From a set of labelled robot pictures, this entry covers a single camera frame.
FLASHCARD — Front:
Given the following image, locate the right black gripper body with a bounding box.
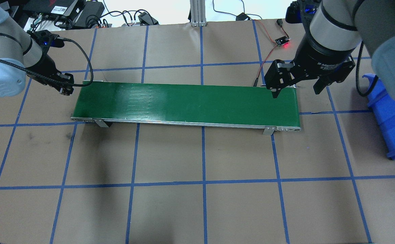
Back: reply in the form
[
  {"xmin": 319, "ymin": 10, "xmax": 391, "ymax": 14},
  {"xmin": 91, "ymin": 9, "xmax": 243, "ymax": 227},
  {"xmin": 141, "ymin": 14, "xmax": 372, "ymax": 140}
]
[{"xmin": 264, "ymin": 41, "xmax": 354, "ymax": 90}]

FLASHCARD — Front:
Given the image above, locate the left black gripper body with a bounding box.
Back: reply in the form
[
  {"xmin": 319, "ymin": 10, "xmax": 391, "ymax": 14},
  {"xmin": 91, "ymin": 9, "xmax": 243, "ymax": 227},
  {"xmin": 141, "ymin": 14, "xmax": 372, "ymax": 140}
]
[{"xmin": 27, "ymin": 53, "xmax": 62, "ymax": 90}]

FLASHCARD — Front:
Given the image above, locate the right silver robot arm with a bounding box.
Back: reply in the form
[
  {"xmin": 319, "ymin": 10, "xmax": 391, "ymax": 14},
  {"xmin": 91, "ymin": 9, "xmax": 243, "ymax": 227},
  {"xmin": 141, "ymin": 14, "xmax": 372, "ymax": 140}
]
[{"xmin": 264, "ymin": 0, "xmax": 395, "ymax": 100}]

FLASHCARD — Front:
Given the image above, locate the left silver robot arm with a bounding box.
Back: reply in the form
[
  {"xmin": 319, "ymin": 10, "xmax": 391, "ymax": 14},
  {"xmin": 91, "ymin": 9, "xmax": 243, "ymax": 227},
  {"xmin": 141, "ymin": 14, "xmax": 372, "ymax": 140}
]
[{"xmin": 0, "ymin": 6, "xmax": 74, "ymax": 97}]

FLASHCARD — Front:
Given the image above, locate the small sensor board red LED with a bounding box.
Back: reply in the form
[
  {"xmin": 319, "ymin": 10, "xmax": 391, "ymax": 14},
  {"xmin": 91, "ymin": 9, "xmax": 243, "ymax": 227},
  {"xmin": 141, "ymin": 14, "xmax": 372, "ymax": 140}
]
[{"xmin": 275, "ymin": 36, "xmax": 290, "ymax": 47}]

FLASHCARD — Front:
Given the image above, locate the black laptop red logo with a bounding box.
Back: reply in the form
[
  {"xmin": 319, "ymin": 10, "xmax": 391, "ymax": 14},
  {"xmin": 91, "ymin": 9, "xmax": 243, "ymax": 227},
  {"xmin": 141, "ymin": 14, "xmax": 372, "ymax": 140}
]
[{"xmin": 23, "ymin": 0, "xmax": 86, "ymax": 24}]

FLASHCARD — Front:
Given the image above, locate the green conveyor belt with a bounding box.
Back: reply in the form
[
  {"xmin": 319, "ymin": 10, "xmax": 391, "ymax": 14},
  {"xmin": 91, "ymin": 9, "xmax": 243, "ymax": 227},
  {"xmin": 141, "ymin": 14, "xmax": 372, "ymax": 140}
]
[{"xmin": 71, "ymin": 82, "xmax": 301, "ymax": 134}]

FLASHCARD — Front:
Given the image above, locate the black power adapter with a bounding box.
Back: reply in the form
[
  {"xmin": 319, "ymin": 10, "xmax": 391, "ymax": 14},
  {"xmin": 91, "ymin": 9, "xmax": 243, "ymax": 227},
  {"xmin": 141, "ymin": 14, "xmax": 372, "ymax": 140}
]
[{"xmin": 235, "ymin": 13, "xmax": 252, "ymax": 21}]

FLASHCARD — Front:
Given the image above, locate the blue plastic bin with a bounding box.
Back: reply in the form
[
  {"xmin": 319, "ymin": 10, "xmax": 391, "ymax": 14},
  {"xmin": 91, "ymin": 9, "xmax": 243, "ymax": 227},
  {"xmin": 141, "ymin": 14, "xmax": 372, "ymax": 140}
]
[{"xmin": 367, "ymin": 79, "xmax": 395, "ymax": 160}]

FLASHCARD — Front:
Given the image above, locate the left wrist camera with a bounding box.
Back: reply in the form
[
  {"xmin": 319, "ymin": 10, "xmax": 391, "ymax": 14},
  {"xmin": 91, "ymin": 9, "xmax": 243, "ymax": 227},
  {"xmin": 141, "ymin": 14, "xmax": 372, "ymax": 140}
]
[{"xmin": 26, "ymin": 30, "xmax": 65, "ymax": 48}]

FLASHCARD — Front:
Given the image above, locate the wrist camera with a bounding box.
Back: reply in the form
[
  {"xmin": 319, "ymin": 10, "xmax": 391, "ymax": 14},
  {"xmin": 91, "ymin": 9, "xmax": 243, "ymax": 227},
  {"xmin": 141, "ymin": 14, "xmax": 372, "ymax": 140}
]
[
  {"xmin": 285, "ymin": 0, "xmax": 321, "ymax": 24},
  {"xmin": 26, "ymin": 30, "xmax": 65, "ymax": 48}
]

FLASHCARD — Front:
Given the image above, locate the red black conveyor cable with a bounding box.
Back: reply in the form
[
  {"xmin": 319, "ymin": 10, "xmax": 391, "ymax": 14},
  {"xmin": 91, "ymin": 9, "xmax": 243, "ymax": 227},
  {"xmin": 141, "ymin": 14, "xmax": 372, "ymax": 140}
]
[{"xmin": 253, "ymin": 19, "xmax": 291, "ymax": 88}]

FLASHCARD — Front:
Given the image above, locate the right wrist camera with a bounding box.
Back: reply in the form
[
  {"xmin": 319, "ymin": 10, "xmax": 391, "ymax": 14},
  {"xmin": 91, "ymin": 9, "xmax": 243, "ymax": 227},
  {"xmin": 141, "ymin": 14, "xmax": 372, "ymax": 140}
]
[{"xmin": 285, "ymin": 0, "xmax": 321, "ymax": 24}]

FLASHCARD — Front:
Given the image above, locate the aluminium frame post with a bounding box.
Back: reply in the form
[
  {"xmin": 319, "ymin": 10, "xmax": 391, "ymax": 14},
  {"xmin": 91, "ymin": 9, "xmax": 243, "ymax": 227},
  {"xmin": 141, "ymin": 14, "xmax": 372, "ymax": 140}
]
[{"xmin": 189, "ymin": 0, "xmax": 207, "ymax": 27}]

